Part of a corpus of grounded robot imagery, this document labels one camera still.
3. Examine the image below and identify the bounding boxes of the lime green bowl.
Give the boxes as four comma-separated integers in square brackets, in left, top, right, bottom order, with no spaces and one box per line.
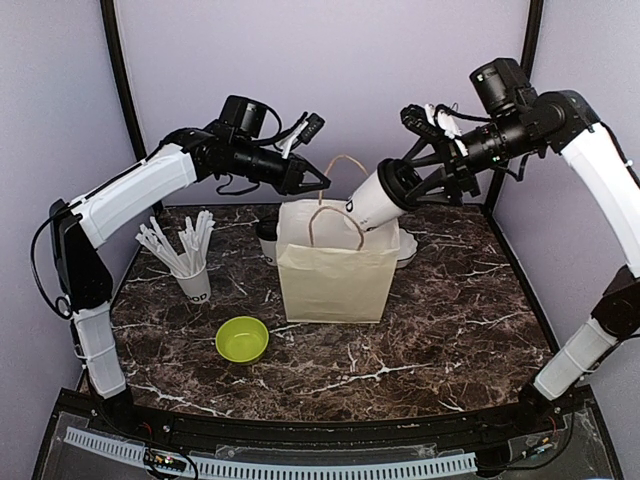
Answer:
[215,316,269,364]

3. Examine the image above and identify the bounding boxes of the white slotted cable duct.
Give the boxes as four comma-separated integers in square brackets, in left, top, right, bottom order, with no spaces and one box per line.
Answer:
[63,427,477,479]

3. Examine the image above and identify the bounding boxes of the black corner frame post right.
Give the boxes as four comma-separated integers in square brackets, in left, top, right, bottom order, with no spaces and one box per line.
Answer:
[482,0,546,211]

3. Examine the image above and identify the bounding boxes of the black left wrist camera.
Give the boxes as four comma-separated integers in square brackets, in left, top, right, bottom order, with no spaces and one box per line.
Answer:
[219,95,267,139]

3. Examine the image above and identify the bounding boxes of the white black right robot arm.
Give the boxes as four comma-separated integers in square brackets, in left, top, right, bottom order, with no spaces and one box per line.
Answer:
[400,87,639,434]

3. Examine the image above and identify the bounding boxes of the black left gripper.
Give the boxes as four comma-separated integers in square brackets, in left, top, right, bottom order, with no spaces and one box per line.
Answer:
[231,139,332,195]

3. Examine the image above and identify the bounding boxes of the bundle of white wrapped straws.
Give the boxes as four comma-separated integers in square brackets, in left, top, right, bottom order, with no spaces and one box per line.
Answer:
[134,209,217,279]

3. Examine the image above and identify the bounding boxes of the black front table rail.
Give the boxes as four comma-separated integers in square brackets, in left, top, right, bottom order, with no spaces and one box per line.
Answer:
[46,387,602,455]

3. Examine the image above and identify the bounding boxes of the white cup holding straws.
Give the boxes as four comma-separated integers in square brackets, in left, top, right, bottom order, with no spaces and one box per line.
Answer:
[171,266,211,304]

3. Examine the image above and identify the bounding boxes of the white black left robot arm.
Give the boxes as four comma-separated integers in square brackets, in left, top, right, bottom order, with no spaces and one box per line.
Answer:
[29,124,331,436]

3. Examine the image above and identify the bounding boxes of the black plastic cup lid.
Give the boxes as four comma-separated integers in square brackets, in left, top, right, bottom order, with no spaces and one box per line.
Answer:
[377,158,422,212]

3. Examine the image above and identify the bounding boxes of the black corner frame post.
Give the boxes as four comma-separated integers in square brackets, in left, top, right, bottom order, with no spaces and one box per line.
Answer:
[99,0,147,160]
[482,0,546,211]

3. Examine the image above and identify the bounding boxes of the white paper coffee cup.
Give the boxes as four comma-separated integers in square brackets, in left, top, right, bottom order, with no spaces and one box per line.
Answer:
[259,237,277,266]

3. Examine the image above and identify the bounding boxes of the black corner frame post left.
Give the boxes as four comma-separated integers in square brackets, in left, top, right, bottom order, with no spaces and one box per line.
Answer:
[99,0,147,160]

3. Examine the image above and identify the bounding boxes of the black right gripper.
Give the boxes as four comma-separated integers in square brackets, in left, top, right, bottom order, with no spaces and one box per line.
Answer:
[401,108,541,205]

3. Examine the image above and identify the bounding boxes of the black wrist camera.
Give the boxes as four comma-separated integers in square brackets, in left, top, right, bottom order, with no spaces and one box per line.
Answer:
[219,95,267,139]
[469,57,538,117]

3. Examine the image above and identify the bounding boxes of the brown paper takeout bag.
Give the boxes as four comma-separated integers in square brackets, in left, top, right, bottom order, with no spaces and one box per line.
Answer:
[275,154,401,325]

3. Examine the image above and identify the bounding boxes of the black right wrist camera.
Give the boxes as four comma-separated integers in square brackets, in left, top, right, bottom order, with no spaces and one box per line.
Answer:
[469,57,538,117]

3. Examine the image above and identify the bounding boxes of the white scalloped ceramic bowl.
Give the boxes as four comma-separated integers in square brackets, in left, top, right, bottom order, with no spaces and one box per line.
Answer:
[396,228,419,269]

